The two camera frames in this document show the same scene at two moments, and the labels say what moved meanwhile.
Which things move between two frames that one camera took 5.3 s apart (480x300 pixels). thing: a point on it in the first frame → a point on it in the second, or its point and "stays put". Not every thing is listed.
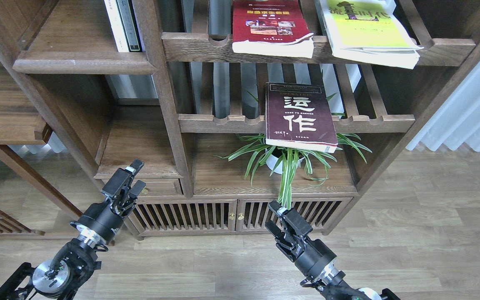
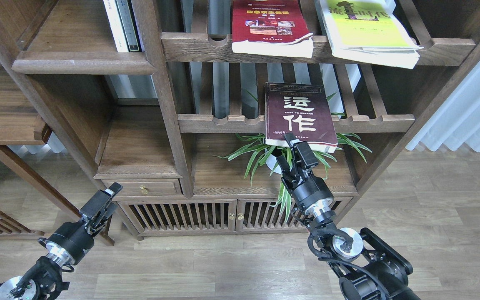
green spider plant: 288,160 stays put
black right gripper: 314,255 → 308,190
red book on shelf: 271,27 stays put
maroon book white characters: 298,116 stays put
